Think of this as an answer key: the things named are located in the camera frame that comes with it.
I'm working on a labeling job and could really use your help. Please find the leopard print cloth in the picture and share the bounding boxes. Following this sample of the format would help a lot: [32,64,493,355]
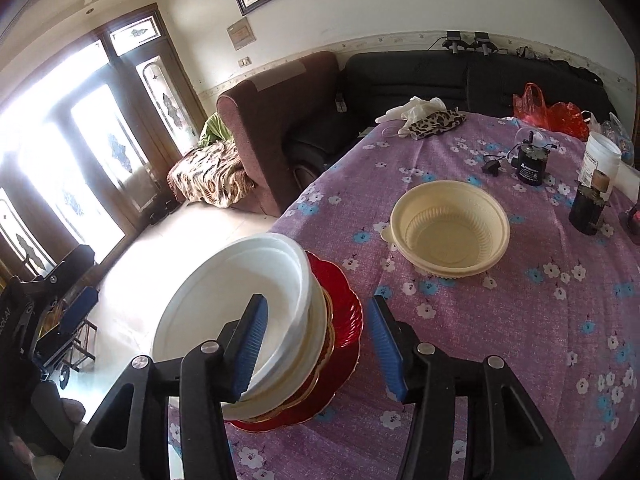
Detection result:
[408,110,466,140]

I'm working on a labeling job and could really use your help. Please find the white plastic jar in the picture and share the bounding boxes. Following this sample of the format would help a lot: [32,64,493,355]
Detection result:
[578,131,622,200]

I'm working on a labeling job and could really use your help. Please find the red plate with gold characters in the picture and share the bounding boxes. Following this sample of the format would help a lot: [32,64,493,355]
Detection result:
[231,333,361,432]

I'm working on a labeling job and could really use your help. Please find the black leather sofa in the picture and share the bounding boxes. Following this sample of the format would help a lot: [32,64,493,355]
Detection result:
[282,51,615,188]

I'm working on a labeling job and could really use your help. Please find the green pillow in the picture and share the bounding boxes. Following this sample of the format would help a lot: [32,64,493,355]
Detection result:
[198,112,232,148]

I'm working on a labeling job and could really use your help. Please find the dark glass bottle with cork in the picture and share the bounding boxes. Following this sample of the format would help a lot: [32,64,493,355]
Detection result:
[568,169,610,236]

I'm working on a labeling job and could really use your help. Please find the white cloth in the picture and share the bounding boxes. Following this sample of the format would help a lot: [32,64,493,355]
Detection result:
[375,96,447,136]

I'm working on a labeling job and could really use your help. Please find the wall plaque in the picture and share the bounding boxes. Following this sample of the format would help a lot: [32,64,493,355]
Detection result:
[227,16,256,51]

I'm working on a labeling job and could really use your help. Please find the white tissue pack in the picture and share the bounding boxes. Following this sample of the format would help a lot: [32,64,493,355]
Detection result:
[614,162,640,206]

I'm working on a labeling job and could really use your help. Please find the red plastic bag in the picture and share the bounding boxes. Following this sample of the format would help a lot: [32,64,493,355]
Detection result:
[512,82,589,142]

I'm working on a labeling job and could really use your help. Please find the small cream bowl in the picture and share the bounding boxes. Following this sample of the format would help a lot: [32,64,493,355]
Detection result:
[382,180,510,278]

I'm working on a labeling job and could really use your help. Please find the black round device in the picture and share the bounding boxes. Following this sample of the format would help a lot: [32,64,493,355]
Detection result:
[511,130,555,186]

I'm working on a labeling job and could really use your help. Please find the maroon armchair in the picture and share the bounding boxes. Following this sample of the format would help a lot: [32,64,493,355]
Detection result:
[216,51,338,217]

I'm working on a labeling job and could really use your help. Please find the black clamps on sofa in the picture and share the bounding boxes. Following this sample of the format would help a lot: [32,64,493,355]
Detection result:
[442,30,499,56]

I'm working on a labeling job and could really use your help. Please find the black charger plug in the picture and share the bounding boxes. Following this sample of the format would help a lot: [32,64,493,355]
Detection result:
[482,155,504,177]

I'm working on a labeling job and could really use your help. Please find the wooden glass door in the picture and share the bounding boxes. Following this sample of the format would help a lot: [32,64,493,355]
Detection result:
[1,3,205,280]

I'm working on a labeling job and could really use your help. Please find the white foam bowl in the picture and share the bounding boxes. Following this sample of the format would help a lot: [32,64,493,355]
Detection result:
[152,233,312,393]
[222,278,328,420]

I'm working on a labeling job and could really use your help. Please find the red plate with sticker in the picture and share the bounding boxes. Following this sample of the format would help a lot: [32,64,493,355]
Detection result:
[291,252,363,408]

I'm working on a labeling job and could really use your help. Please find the purple floral tablecloth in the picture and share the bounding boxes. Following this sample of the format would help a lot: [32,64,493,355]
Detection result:
[167,109,640,480]

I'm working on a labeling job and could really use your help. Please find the patterned blanket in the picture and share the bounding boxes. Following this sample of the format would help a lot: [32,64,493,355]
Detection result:
[167,140,255,208]

